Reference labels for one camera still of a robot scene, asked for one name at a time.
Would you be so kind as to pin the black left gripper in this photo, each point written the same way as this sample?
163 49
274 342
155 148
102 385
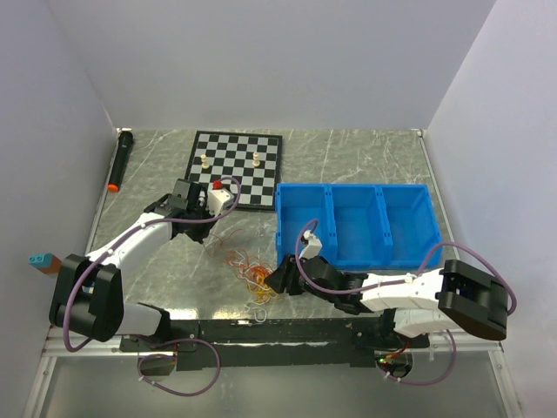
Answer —
204 233

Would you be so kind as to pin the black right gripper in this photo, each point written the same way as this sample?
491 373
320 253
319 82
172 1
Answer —
285 276

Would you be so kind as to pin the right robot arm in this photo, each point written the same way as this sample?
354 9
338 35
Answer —
456 296

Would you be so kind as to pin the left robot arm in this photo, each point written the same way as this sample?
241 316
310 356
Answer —
88 297

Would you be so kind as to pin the cream chess pawn left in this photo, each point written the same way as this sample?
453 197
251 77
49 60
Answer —
204 162

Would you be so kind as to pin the cream chess pawn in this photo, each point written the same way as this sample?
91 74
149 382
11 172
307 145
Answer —
255 159
204 162

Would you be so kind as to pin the black white chessboard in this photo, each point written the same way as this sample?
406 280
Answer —
230 154

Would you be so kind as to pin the cream chess pawn right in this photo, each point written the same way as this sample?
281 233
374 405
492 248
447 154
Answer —
255 159

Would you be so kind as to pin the blue three-compartment bin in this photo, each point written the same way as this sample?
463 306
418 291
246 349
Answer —
362 227

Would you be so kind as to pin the black marker orange cap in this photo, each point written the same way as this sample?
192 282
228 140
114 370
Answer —
125 145

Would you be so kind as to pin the blue brown toy block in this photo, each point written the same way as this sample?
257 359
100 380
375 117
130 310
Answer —
46 263

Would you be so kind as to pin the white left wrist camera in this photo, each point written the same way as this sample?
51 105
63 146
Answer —
219 201

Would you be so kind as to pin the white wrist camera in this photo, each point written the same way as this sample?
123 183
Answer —
219 201
311 245

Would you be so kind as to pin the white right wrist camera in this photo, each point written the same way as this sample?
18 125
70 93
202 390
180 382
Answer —
311 245

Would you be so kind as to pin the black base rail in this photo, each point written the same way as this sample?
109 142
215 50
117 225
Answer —
277 342

